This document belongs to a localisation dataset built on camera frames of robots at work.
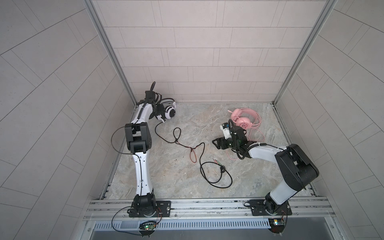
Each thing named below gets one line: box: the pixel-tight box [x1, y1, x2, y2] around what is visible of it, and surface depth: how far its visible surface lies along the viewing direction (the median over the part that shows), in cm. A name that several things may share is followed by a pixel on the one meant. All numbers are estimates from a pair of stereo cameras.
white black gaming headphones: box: [160, 98, 177, 120], surface depth 104 cm
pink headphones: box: [227, 107, 262, 130], surface depth 101 cm
